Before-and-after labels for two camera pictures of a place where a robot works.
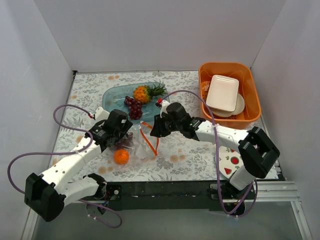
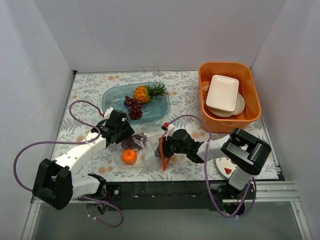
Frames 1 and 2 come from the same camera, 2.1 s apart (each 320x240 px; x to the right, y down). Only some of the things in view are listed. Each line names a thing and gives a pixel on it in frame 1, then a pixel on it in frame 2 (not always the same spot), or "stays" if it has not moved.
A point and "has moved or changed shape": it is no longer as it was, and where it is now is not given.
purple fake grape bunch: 127,141 has moved or changed shape
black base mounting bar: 173,195 stays
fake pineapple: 144,94 stays
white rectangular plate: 222,93 stays
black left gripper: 119,136 stays
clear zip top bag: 137,147 has moved or changed shape
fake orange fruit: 121,156 to 129,156
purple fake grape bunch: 135,107 stays
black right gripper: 159,127 to 164,146
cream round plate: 239,107 stays
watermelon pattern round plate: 230,160 stays
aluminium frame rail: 285,191 stays
